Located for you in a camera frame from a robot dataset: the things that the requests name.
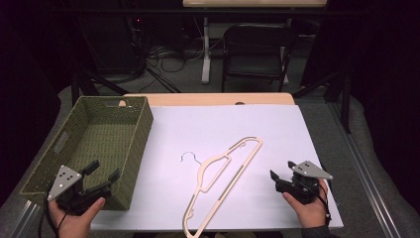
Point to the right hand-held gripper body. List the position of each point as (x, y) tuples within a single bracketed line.
[(305, 181)]

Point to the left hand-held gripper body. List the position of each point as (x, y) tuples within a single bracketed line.
[(67, 188)]

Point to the green woven basket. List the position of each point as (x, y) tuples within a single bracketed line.
[(95, 148)]

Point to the beige clothes hanger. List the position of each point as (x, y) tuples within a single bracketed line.
[(218, 185)]

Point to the person's right hand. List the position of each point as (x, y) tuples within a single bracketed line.
[(308, 210)]

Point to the person's left hand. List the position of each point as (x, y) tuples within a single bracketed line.
[(74, 219)]

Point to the white table mat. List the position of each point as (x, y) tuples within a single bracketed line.
[(231, 158)]

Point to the dark sleeve cuff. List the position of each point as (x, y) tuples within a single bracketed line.
[(317, 232)]

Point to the black metal stand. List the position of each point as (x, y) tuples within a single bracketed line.
[(90, 82), (330, 92)]

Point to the black folding chair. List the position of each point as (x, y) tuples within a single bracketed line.
[(256, 53)]

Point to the white desk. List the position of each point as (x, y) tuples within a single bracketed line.
[(228, 20)]

